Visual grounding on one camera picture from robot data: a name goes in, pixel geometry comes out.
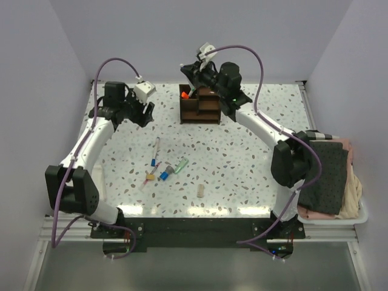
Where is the black white striped cloth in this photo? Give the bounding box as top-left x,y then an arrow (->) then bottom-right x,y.
306,130 -> 339,140

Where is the green transparent tube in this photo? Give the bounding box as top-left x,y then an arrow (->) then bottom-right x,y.
174,158 -> 189,174

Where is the brown wooden desk organizer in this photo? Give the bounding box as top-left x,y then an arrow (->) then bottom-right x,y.
179,84 -> 221,124

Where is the red pen clear cap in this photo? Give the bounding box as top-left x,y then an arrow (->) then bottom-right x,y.
139,162 -> 161,190

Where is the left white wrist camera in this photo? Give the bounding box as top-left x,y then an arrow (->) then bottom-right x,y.
133,76 -> 156,104

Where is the blue capped white marker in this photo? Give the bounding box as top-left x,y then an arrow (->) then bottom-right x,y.
151,137 -> 160,167

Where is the dark grey dotted cloth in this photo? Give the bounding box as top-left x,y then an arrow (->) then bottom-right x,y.
298,141 -> 349,215

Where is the aluminium frame rail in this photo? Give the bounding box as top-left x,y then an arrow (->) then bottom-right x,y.
39,216 -> 358,244

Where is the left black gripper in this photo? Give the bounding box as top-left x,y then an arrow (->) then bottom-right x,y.
119,89 -> 155,128

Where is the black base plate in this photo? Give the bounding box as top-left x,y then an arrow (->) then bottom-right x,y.
90,215 -> 307,253

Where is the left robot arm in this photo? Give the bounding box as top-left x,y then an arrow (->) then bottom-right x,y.
45,81 -> 156,238

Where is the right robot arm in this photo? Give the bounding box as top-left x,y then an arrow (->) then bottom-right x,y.
180,61 -> 312,238

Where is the white laundry tray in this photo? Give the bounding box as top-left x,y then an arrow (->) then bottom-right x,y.
295,133 -> 369,226

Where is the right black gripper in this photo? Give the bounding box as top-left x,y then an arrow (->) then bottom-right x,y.
182,59 -> 227,99

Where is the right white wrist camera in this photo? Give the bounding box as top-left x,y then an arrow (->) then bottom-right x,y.
197,42 -> 217,71

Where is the beige eraser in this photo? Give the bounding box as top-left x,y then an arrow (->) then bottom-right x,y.
196,184 -> 204,198

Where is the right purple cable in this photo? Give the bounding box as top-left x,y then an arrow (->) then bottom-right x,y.
202,44 -> 322,261

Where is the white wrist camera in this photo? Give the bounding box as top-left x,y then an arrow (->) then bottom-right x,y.
197,42 -> 217,71
133,76 -> 156,104

